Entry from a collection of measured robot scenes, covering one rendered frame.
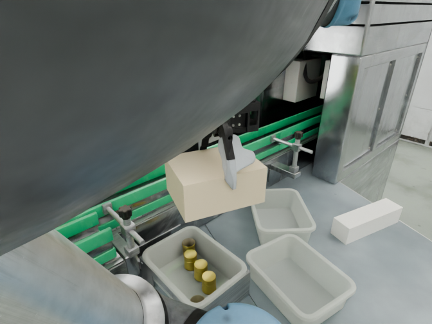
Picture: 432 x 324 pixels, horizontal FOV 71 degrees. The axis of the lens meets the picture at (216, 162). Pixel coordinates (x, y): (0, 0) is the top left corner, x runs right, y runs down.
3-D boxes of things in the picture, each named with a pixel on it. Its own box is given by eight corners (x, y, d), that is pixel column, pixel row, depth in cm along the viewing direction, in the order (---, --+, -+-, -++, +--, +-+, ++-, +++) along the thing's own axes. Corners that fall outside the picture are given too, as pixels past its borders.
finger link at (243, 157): (265, 182, 51) (252, 130, 52) (234, 189, 49) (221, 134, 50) (256, 184, 54) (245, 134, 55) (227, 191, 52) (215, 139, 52)
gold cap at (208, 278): (219, 288, 74) (219, 276, 72) (208, 297, 71) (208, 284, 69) (209, 280, 76) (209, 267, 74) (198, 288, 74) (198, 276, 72)
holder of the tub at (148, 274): (182, 238, 93) (180, 218, 89) (249, 294, 75) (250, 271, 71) (132, 267, 82) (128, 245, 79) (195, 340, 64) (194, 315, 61)
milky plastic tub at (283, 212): (293, 207, 109) (296, 188, 105) (314, 252, 89) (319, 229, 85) (245, 209, 108) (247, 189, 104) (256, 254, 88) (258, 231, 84)
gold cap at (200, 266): (211, 276, 77) (210, 263, 75) (200, 284, 75) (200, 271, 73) (201, 269, 79) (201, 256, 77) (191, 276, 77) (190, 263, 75)
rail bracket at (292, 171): (272, 175, 120) (277, 122, 110) (308, 192, 109) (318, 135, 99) (264, 180, 117) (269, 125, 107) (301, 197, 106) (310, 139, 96)
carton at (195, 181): (264, 202, 58) (267, 167, 55) (185, 222, 52) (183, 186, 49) (236, 173, 68) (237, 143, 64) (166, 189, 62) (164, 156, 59)
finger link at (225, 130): (239, 157, 48) (227, 105, 49) (230, 159, 48) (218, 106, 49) (228, 162, 53) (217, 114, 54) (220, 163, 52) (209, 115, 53)
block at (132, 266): (124, 252, 79) (120, 231, 75) (143, 272, 72) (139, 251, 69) (111, 258, 76) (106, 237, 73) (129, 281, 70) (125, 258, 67)
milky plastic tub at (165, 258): (193, 245, 89) (192, 222, 85) (250, 292, 74) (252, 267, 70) (141, 278, 79) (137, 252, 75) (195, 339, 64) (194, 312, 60)
